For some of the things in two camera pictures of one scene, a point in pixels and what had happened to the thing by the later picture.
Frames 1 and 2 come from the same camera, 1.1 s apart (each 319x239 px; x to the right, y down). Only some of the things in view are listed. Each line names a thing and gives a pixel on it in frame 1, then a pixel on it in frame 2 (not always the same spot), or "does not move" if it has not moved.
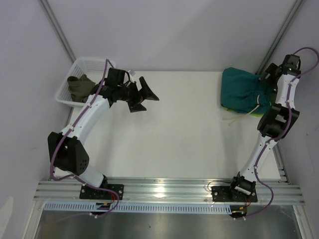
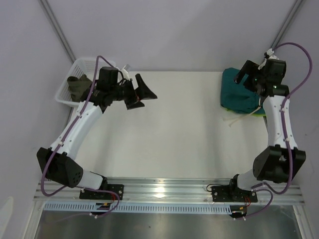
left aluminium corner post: x=68 y=48 does not move
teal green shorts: x=244 y=92 does not move
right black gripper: x=271 y=70 to x=250 y=68
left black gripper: x=144 y=93 does not move
